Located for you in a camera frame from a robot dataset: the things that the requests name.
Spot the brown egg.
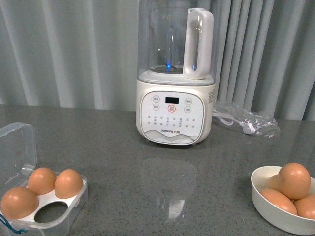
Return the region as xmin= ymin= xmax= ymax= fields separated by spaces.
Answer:
xmin=55 ymin=169 xmax=83 ymax=199
xmin=28 ymin=167 xmax=57 ymax=196
xmin=277 ymin=163 xmax=311 ymax=200
xmin=0 ymin=186 xmax=39 ymax=219

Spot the pale brown egg bowl back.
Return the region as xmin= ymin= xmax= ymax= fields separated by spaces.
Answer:
xmin=267 ymin=175 xmax=281 ymax=192

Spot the brown egg bowl left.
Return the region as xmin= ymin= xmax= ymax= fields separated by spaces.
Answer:
xmin=260 ymin=189 xmax=298 ymax=215

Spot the clear plastic egg box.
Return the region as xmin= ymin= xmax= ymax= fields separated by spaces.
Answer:
xmin=0 ymin=123 xmax=88 ymax=236

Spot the brown egg bowl right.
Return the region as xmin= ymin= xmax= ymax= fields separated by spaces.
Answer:
xmin=293 ymin=194 xmax=315 ymax=220

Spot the white Joyoung blender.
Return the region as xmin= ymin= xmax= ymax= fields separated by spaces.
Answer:
xmin=136 ymin=0 xmax=216 ymax=146

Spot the clear plastic bag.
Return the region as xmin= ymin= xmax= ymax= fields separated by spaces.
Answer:
xmin=213 ymin=101 xmax=280 ymax=138

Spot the white round bowl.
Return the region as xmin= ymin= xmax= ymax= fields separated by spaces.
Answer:
xmin=251 ymin=166 xmax=315 ymax=236

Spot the blue rubber band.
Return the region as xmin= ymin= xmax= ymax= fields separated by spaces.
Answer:
xmin=0 ymin=214 xmax=28 ymax=235

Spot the white power cable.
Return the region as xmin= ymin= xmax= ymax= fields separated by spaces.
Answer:
xmin=212 ymin=109 xmax=256 ymax=135

